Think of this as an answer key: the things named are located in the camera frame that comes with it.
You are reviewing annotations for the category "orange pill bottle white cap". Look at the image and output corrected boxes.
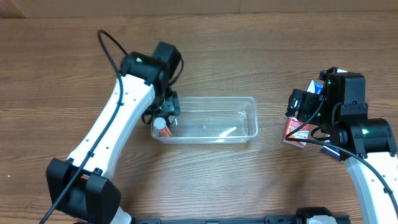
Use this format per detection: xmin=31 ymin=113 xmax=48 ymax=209
xmin=153 ymin=117 xmax=172 ymax=138

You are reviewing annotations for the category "blue yellow VapoDrops box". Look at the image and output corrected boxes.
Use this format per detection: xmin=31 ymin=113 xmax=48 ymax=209
xmin=307 ymin=80 xmax=323 ymax=95

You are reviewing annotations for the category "red white sachet packet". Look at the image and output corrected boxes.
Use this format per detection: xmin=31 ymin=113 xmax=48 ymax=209
xmin=281 ymin=116 xmax=312 ymax=149

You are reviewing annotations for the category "white blue Hansaplast box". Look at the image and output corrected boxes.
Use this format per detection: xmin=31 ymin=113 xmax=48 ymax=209
xmin=319 ymin=146 xmax=341 ymax=161

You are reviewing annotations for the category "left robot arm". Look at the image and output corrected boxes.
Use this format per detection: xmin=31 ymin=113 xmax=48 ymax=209
xmin=46 ymin=42 xmax=183 ymax=223

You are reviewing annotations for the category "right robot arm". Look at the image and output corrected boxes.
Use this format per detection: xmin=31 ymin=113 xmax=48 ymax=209
xmin=285 ymin=67 xmax=397 ymax=223

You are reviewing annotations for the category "clear plastic container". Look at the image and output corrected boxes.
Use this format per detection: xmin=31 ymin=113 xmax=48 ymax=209
xmin=151 ymin=96 xmax=259 ymax=144

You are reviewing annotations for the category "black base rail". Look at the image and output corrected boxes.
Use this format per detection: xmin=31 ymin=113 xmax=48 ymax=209
xmin=132 ymin=207 xmax=351 ymax=224

